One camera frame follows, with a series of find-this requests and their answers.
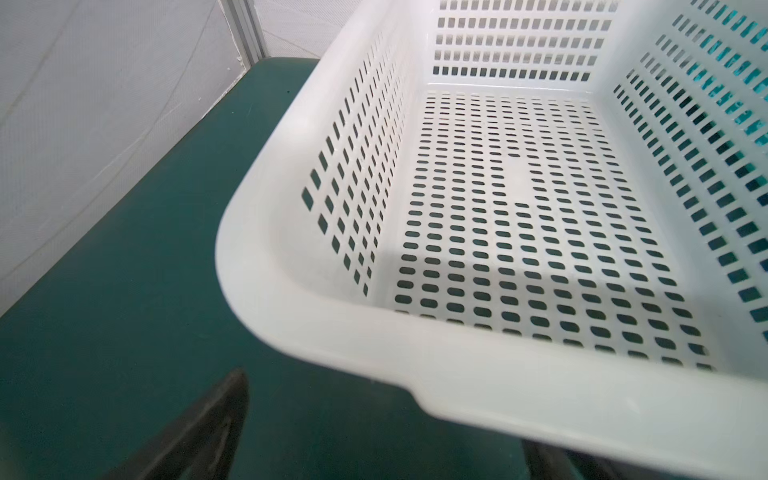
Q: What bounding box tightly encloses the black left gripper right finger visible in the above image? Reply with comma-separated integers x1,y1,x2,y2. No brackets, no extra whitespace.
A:
522,440,624,480

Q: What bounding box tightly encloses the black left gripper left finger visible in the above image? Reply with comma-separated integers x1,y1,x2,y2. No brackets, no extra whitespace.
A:
104,368,249,479

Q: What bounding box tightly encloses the left white plastic basket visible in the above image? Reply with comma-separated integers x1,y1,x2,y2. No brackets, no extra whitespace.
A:
215,1,767,479

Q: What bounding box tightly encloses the teal plastic basket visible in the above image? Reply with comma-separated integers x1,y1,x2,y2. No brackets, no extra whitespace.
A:
683,0,768,325

